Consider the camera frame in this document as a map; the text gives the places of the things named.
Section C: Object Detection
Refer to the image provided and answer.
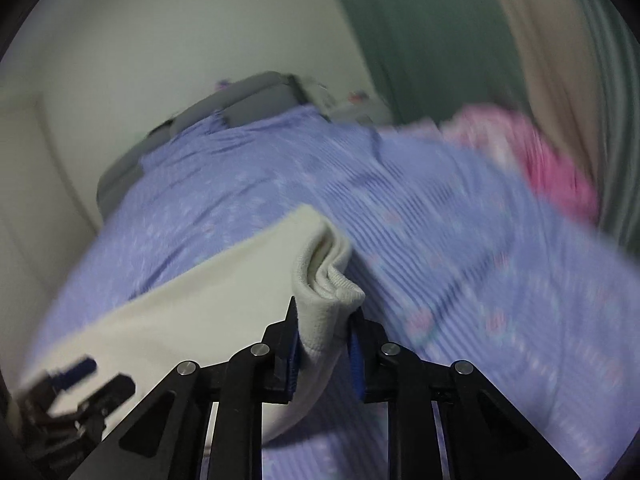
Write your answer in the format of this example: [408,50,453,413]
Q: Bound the cream pants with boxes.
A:
[22,205,366,442]

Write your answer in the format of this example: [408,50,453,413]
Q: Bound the purple floral bed cover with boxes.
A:
[25,105,639,479]

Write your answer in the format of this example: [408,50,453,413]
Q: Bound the pink blanket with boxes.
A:
[440,105,599,224]

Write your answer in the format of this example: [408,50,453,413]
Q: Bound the grey padded headboard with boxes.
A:
[96,72,309,219]

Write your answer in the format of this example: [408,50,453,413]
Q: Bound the white nightstand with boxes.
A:
[326,98,393,126]

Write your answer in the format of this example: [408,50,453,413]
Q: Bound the beige curtain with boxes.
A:
[499,0,600,182]

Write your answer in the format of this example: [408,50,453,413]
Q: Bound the green curtain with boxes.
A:
[340,0,529,124]

